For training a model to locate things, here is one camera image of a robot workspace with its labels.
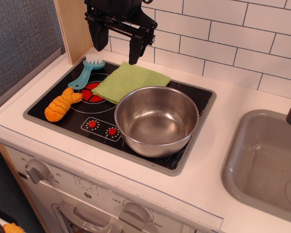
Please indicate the left red stove knob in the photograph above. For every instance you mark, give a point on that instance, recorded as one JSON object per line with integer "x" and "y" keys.
{"x": 92, "y": 124}

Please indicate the left grey oven knob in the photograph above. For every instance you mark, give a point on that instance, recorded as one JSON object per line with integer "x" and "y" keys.
{"x": 36, "y": 170}

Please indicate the right red stove knob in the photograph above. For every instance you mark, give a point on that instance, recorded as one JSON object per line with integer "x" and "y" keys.
{"x": 112, "y": 131}

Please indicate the grey oven knob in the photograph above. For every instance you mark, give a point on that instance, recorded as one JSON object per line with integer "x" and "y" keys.
{"x": 36, "y": 170}
{"x": 134, "y": 215}

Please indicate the red stove knob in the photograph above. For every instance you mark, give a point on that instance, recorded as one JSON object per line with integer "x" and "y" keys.
{"x": 112, "y": 131}
{"x": 92, "y": 124}

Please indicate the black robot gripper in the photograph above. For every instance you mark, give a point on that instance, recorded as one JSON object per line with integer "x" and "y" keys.
{"x": 122, "y": 16}

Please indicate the right grey oven knob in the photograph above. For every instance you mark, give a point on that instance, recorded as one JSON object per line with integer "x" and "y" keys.
{"x": 134, "y": 215}

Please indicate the orange plush shrimp toy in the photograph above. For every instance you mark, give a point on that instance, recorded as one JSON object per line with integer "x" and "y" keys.
{"x": 58, "y": 108}

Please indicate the green cloth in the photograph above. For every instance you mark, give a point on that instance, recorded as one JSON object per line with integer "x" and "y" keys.
{"x": 126, "y": 79}

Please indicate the grey sink basin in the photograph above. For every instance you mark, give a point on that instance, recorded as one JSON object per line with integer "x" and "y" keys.
{"x": 257, "y": 170}

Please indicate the blue dish brush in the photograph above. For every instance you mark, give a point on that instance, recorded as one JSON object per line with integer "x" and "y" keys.
{"x": 92, "y": 61}

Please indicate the grey oven door handle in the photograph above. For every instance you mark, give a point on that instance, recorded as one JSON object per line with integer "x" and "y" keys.
{"x": 87, "y": 221}

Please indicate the orange plush toy bottom corner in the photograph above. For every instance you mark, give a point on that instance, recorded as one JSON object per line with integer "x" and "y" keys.
{"x": 11, "y": 228}

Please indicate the wooden side post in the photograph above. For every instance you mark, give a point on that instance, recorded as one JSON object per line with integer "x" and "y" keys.
{"x": 74, "y": 28}

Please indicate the black toy stove top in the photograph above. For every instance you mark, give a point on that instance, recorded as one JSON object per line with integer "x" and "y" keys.
{"x": 75, "y": 123}

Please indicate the stainless steel pot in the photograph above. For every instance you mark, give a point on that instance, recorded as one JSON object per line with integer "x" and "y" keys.
{"x": 156, "y": 121}

